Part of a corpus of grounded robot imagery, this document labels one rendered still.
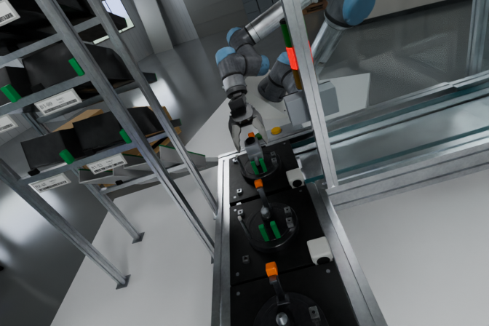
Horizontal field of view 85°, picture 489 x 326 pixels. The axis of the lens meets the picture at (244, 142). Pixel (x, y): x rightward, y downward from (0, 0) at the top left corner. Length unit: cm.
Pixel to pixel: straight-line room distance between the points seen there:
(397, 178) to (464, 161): 18
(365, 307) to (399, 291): 14
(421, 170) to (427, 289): 31
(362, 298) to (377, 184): 34
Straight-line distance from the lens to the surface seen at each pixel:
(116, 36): 73
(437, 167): 91
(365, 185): 84
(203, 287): 86
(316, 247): 65
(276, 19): 107
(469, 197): 92
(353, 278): 65
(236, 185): 89
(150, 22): 1167
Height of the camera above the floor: 153
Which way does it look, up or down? 31 degrees down
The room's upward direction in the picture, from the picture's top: 23 degrees counter-clockwise
